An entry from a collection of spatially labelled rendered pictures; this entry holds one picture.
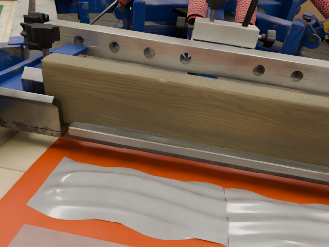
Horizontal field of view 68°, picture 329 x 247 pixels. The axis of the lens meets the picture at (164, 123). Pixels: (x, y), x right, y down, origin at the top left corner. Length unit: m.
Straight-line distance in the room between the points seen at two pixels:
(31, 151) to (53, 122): 0.05
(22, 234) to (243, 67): 0.41
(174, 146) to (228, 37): 0.32
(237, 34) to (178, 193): 0.36
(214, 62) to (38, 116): 0.31
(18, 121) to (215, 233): 0.23
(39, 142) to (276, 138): 0.27
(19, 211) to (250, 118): 0.23
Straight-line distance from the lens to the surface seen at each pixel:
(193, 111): 0.25
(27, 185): 0.28
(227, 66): 0.48
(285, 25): 0.96
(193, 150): 0.26
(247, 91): 0.25
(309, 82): 0.52
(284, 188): 0.32
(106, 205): 0.24
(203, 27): 0.52
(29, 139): 0.34
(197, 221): 0.24
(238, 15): 0.70
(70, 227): 0.24
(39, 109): 0.29
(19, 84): 0.37
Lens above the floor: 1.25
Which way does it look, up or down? 40 degrees down
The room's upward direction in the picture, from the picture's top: 7 degrees clockwise
